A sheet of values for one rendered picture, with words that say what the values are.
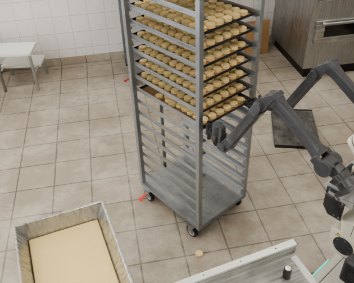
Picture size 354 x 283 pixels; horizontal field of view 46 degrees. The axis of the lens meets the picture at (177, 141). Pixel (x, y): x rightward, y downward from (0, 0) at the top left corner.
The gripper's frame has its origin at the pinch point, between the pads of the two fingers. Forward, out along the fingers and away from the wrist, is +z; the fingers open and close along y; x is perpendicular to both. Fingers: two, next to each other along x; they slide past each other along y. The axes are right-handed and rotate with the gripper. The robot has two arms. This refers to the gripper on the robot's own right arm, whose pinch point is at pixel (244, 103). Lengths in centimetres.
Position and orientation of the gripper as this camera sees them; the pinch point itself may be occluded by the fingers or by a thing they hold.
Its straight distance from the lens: 258.2
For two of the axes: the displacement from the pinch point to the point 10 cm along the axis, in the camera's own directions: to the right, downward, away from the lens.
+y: 0.6, 8.1, 5.9
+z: -9.5, -1.5, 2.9
